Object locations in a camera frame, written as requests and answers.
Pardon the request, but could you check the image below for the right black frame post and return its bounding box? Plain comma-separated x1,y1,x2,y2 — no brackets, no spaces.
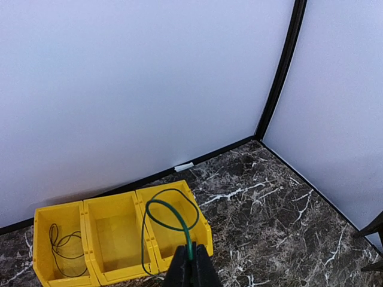
254,0,307,141

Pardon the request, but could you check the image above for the left yellow plastic bin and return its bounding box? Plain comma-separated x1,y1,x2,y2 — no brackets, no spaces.
33,201,100,286

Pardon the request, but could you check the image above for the yellow plastic bin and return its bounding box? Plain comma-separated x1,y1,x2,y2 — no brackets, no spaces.
135,180,214,272
83,191,159,285
33,201,100,286

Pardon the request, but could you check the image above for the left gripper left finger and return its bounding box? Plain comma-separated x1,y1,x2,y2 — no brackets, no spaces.
162,246,193,287

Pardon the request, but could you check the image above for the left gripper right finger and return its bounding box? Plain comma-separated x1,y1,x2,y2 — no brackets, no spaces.
191,242,221,287

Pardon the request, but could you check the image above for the right yellow plastic bin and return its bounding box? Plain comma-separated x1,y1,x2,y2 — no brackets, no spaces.
135,180,214,272

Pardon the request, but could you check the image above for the middle yellow plastic bin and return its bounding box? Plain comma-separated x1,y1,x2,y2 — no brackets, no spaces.
83,191,159,285

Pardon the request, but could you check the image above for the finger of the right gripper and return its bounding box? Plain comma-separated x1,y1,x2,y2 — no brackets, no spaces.
361,260,383,272
353,212,383,239

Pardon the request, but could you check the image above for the green wire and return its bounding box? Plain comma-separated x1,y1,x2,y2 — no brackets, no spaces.
141,188,200,277

